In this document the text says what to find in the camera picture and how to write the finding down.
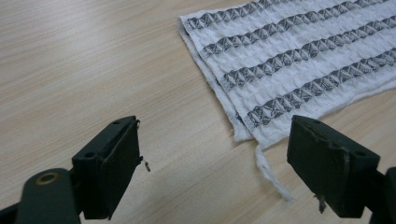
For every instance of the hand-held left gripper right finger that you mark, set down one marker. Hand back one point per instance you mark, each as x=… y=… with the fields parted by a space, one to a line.
x=330 y=169

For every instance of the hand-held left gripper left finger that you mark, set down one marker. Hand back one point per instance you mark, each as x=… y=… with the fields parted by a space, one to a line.
x=107 y=168

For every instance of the white grey striped towel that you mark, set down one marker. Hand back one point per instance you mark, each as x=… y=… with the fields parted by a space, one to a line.
x=289 y=65

